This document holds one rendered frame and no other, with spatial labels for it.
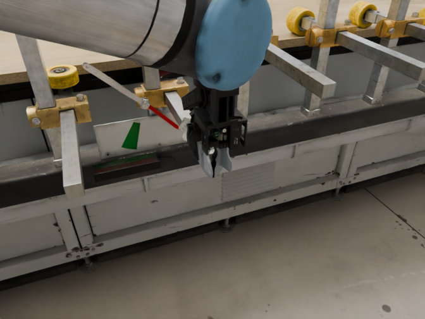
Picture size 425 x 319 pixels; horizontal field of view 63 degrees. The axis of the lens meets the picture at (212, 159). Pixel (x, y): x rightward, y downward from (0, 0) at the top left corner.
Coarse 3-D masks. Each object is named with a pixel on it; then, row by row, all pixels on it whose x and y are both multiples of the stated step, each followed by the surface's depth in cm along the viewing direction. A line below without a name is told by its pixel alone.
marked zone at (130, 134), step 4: (132, 124) 89; (136, 124) 90; (132, 128) 90; (136, 128) 90; (128, 132) 90; (132, 132) 90; (136, 132) 91; (128, 136) 91; (132, 136) 91; (136, 136) 91; (128, 140) 91; (132, 140) 92; (136, 140) 92; (124, 144) 92; (128, 144) 92; (132, 144) 92; (136, 144) 93; (128, 148) 93; (132, 148) 93; (136, 148) 94
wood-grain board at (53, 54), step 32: (288, 0) 159; (320, 0) 159; (352, 0) 159; (384, 0) 159; (416, 0) 159; (0, 32) 117; (288, 32) 117; (0, 64) 93; (64, 64) 93; (96, 64) 94; (128, 64) 97
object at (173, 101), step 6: (162, 78) 95; (168, 96) 86; (174, 96) 86; (168, 102) 85; (174, 102) 83; (180, 102) 83; (174, 108) 81; (180, 108) 81; (174, 114) 82; (180, 114) 78; (186, 114) 78; (180, 120) 77; (210, 156) 66
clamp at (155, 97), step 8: (168, 80) 91; (176, 80) 91; (184, 80) 91; (136, 88) 88; (144, 88) 87; (160, 88) 87; (168, 88) 87; (176, 88) 88; (184, 88) 89; (144, 96) 86; (152, 96) 87; (160, 96) 88; (136, 104) 90; (152, 104) 88; (160, 104) 89
